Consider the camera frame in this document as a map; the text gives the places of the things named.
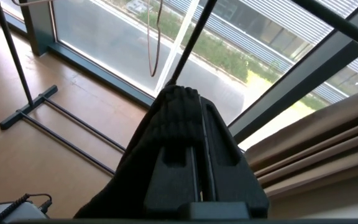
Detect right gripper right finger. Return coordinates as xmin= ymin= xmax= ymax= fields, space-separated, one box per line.
xmin=199 ymin=96 xmax=270 ymax=218

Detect window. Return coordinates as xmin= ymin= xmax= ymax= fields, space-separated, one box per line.
xmin=0 ymin=0 xmax=358 ymax=151

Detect brown curtain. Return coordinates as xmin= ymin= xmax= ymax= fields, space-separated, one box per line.
xmin=244 ymin=90 xmax=358 ymax=199

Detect black garment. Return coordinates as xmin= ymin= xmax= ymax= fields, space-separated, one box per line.
xmin=73 ymin=84 xmax=205 ymax=218

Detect black clothes rack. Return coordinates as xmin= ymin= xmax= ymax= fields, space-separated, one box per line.
xmin=0 ymin=0 xmax=358 ymax=175

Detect black cable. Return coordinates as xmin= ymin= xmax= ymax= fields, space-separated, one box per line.
xmin=0 ymin=192 xmax=53 ymax=224

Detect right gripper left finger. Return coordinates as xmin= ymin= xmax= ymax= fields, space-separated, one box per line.
xmin=144 ymin=145 xmax=202 ymax=218

